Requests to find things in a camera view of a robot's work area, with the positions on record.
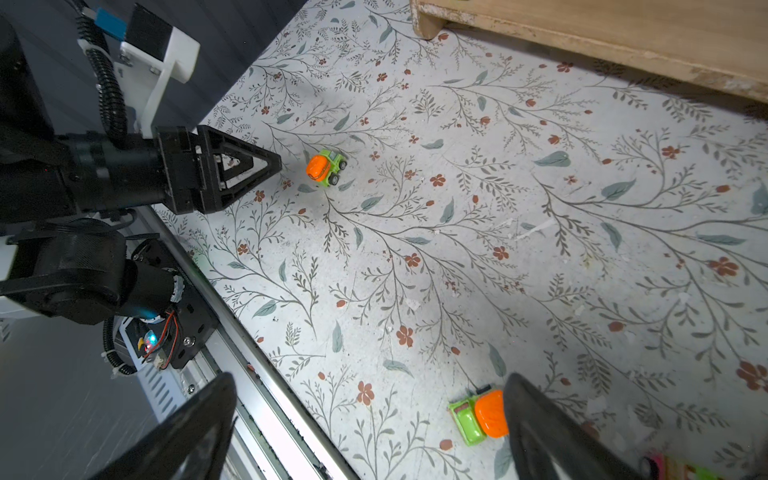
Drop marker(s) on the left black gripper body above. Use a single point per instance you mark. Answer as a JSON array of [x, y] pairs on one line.
[[177, 147]]

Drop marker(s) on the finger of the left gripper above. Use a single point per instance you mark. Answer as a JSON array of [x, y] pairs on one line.
[[229, 168]]

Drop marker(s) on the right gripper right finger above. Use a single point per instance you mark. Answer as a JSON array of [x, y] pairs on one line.
[[545, 443]]

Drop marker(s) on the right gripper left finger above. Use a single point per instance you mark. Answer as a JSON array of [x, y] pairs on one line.
[[192, 443]]

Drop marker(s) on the orange green toy car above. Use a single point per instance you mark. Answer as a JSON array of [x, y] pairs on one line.
[[326, 166]]

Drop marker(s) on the pink green toy truck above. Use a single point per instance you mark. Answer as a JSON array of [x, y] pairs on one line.
[[657, 466]]

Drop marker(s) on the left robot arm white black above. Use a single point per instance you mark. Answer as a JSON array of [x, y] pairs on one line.
[[74, 195]]

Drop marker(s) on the wooden two-tier shelf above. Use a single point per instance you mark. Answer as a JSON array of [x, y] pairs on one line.
[[721, 45]]

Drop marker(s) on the white ribbed cable duct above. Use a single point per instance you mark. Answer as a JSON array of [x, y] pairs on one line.
[[161, 387]]

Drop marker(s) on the aluminium rail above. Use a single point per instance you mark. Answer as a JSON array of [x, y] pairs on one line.
[[274, 437]]

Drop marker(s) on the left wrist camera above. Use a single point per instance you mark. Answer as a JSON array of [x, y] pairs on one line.
[[152, 53]]

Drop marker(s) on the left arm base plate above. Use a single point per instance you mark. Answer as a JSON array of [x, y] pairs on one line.
[[169, 328]]

